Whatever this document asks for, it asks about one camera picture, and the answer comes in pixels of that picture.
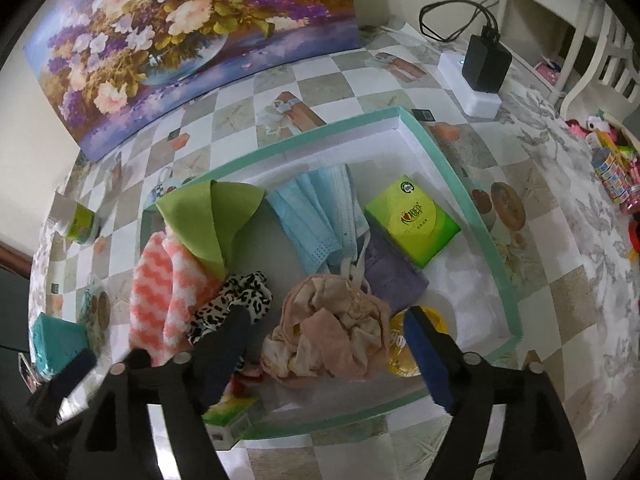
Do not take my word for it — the yellow round powder puff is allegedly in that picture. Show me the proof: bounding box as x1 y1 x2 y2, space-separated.
387 307 448 378

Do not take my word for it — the blue face mask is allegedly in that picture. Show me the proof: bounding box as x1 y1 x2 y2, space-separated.
266 166 373 286

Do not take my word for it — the floral still life painting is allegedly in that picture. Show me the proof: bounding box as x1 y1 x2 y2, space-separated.
22 0 362 162

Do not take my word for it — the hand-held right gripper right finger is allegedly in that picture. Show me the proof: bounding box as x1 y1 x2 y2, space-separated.
402 305 588 480

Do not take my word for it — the white pill bottle green label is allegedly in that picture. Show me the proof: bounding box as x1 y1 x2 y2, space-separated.
47 195 101 246

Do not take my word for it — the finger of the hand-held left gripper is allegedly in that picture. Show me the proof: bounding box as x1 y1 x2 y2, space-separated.
47 349 97 396

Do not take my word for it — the smartphone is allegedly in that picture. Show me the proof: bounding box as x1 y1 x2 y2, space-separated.
17 352 41 393

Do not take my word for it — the grey floral bedspread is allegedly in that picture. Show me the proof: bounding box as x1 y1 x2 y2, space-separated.
500 80 640 411

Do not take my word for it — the pink white chevron fluffy cloth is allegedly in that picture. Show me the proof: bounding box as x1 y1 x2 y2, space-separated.
129 230 223 367

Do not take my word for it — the pale pink cloth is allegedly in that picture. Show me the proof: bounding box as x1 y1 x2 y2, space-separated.
260 275 392 388

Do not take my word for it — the white power strip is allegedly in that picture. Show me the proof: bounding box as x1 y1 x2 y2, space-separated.
437 50 502 117

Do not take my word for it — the teal plastic box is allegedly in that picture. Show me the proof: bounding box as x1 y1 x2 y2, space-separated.
30 312 91 377

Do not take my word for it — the pink plush toy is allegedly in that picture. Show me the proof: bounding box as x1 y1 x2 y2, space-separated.
565 112 621 143

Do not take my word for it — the white wooden chair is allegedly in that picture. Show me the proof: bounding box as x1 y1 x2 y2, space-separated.
500 0 640 116

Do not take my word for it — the leopard print cloth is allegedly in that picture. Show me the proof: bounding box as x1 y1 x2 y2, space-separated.
187 270 273 346

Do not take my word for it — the black power adapter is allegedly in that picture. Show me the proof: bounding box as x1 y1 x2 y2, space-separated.
461 34 513 93

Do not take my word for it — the black cable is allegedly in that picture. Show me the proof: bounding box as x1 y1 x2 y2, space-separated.
419 0 501 43

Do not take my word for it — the white tray teal rim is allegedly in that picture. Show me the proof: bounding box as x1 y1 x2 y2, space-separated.
141 106 523 438

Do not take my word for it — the dark cabinet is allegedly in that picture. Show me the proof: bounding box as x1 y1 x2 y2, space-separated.
0 240 36 356

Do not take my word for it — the colourful patterned cylinder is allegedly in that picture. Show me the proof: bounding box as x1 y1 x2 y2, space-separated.
590 142 633 206

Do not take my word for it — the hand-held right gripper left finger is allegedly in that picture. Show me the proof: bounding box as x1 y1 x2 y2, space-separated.
70 305 253 480

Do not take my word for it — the purple tissue packet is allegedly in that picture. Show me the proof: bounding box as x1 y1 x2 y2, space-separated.
361 232 431 313

